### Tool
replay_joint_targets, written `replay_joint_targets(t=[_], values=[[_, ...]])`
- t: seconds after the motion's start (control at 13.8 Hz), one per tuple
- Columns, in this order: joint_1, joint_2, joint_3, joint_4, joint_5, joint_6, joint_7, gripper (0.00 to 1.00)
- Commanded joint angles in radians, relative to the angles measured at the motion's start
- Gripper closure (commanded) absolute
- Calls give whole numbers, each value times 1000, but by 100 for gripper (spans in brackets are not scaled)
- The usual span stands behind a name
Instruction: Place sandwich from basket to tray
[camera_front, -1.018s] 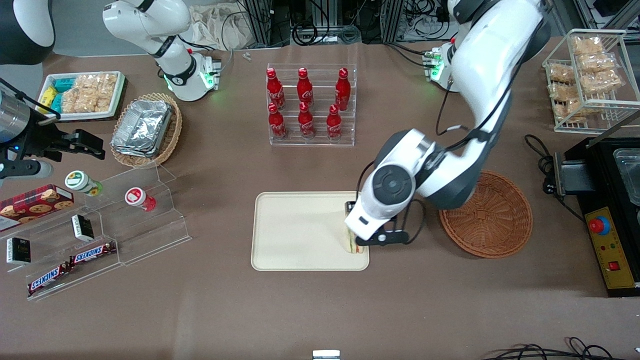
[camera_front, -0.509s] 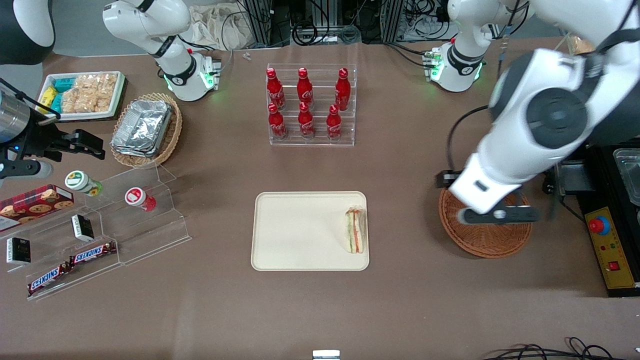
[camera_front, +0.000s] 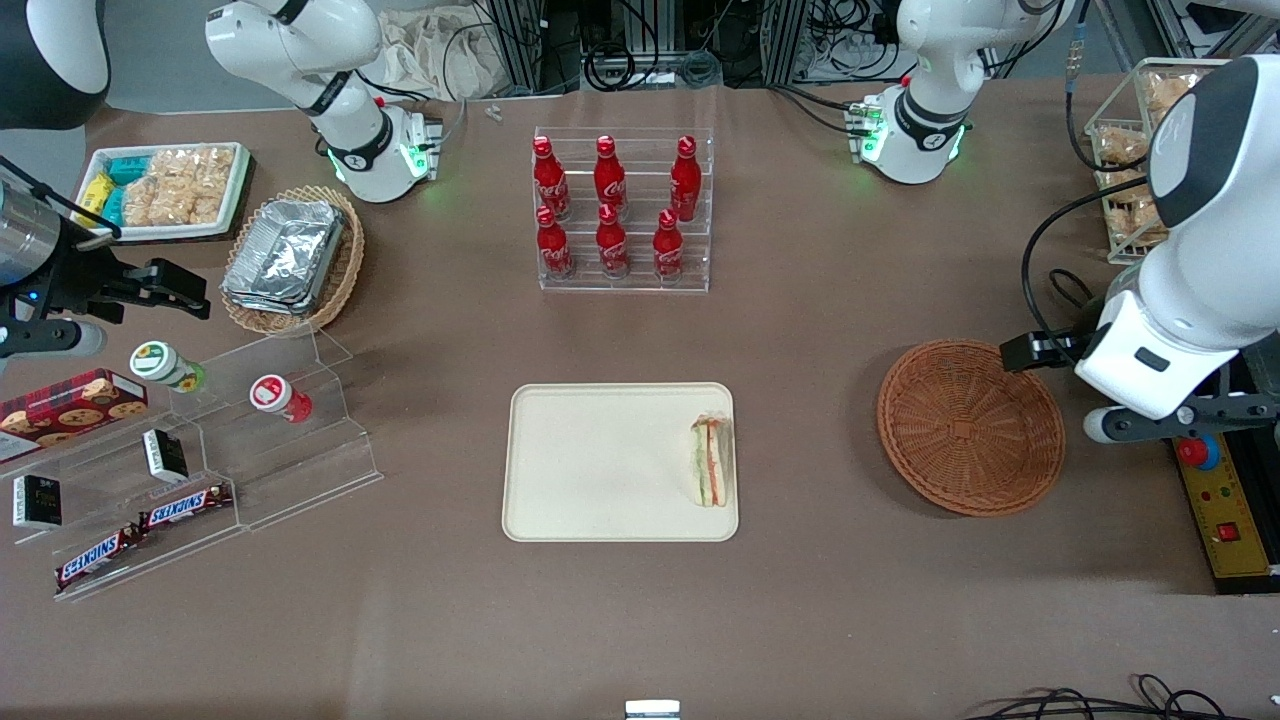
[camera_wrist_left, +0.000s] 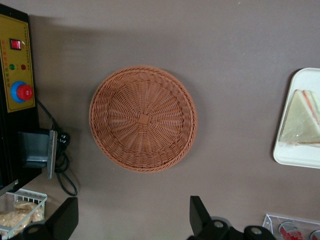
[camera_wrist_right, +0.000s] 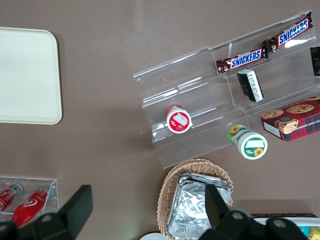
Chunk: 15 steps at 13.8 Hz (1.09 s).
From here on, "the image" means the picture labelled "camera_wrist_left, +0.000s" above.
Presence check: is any clear acrylic bottle rack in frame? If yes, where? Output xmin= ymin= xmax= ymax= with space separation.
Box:
xmin=262 ymin=212 xmax=320 ymax=240

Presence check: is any cream plastic tray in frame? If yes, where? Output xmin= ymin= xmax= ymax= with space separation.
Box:
xmin=272 ymin=67 xmax=320 ymax=170

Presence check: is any black machine power cable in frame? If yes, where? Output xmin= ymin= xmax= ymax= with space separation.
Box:
xmin=36 ymin=98 xmax=79 ymax=198

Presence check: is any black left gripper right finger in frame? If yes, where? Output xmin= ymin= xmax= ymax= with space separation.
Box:
xmin=187 ymin=195 xmax=244 ymax=240

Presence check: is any brown round wicker basket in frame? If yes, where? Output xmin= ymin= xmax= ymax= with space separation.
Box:
xmin=88 ymin=65 xmax=199 ymax=174

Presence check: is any triangle sandwich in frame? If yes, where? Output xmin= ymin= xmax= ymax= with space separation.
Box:
xmin=278 ymin=89 xmax=320 ymax=146

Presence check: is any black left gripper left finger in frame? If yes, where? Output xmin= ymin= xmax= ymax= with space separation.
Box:
xmin=21 ymin=196 xmax=79 ymax=240

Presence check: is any white wire rack basket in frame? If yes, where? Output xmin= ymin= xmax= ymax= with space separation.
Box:
xmin=0 ymin=188 xmax=49 ymax=239

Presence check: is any black machine yellow control panel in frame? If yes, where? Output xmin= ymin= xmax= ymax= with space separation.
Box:
xmin=0 ymin=0 xmax=59 ymax=197

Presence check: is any rice cracker snack pack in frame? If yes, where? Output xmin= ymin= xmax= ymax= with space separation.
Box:
xmin=0 ymin=201 xmax=44 ymax=236

